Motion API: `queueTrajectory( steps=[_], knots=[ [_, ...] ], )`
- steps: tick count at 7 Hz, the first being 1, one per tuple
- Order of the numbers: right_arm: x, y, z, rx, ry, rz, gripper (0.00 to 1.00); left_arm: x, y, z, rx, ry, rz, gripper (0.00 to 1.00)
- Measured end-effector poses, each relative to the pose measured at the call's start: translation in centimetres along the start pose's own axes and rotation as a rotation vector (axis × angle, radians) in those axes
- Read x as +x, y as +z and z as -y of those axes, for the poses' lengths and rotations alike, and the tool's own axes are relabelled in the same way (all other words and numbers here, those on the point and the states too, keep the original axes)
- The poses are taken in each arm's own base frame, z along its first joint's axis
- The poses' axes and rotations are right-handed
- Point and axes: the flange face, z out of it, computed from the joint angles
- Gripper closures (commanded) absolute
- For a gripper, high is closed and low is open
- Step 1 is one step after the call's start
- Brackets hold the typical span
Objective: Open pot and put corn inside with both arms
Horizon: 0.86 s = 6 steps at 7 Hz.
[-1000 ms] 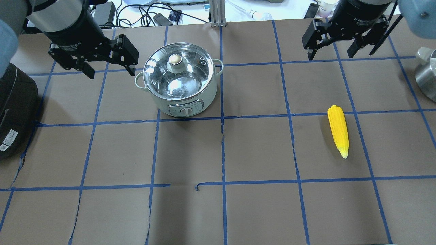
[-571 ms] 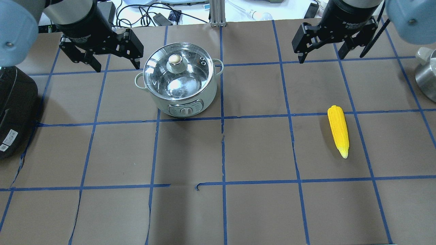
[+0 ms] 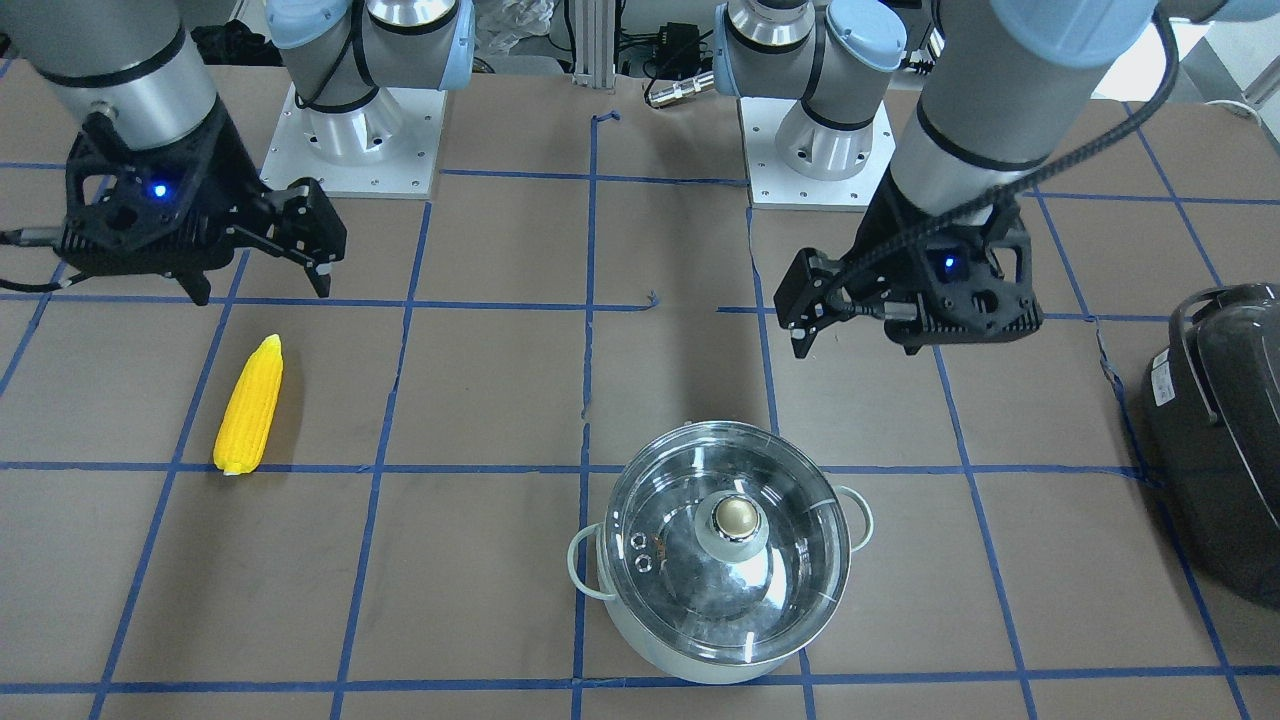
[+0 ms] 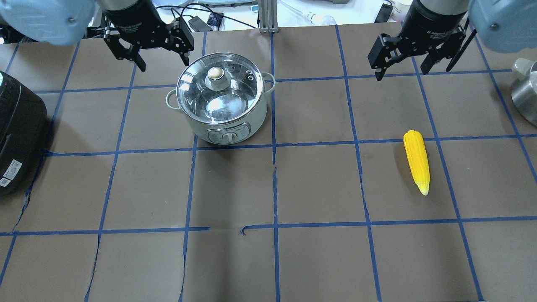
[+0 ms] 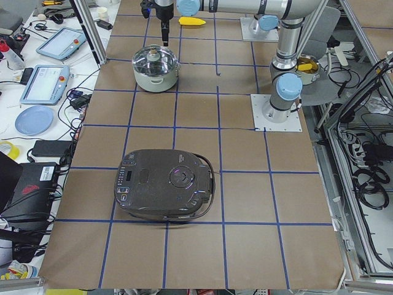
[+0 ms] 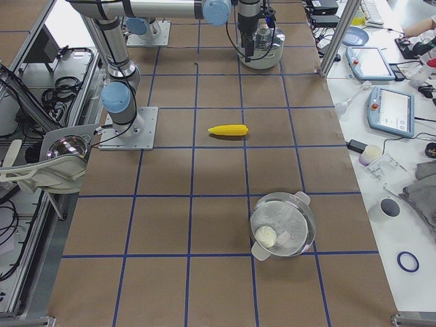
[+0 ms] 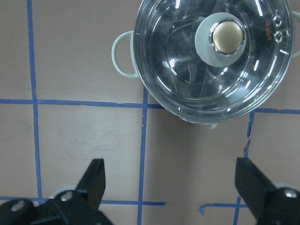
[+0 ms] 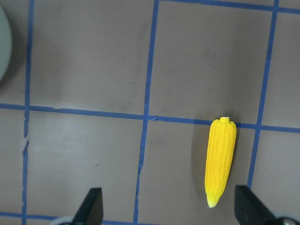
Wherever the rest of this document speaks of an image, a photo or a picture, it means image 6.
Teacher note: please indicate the white steamed bun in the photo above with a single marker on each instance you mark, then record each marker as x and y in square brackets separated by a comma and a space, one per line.
[266, 236]

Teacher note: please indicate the far blue teach pendant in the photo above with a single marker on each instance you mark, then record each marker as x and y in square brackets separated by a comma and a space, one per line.
[368, 63]

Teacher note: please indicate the glass pot lid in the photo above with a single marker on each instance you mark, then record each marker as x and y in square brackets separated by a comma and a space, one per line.
[268, 42]

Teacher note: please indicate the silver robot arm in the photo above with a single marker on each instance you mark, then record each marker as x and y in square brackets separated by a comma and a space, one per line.
[119, 95]
[214, 12]

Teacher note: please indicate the purple white cup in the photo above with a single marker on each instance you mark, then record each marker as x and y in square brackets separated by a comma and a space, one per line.
[370, 154]

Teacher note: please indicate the near blue teach pendant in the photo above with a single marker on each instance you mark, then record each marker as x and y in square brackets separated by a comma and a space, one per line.
[391, 112]

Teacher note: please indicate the aluminium frame post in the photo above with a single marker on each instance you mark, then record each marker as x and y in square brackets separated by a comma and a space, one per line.
[344, 22]

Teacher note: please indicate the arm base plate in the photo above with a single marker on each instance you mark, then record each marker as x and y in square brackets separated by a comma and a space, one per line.
[141, 135]
[158, 34]

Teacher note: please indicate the steel bowl on chair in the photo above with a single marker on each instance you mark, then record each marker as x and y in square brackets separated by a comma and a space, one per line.
[68, 145]

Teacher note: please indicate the yellow toy corn cob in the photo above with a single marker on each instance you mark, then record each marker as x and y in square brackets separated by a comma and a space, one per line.
[230, 130]

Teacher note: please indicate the white cup dark lid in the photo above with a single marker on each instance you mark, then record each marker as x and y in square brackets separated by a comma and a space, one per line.
[383, 210]

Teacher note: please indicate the light blue plate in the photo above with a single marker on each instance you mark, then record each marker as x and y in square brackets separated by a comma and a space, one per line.
[355, 36]

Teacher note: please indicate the blue teach pendant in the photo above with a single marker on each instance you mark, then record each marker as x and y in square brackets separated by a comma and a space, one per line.
[368, 63]
[391, 112]

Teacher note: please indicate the glass steamer pot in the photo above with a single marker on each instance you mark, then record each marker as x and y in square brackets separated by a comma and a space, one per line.
[291, 218]

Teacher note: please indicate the black power adapter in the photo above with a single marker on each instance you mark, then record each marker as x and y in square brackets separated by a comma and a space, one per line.
[356, 146]

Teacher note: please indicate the grey cloth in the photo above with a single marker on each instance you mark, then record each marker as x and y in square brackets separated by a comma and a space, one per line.
[420, 195]

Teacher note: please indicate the pale green electric pot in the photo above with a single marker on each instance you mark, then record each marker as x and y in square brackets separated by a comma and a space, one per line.
[259, 63]

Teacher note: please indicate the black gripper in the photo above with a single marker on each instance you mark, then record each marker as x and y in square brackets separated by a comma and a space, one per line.
[246, 21]

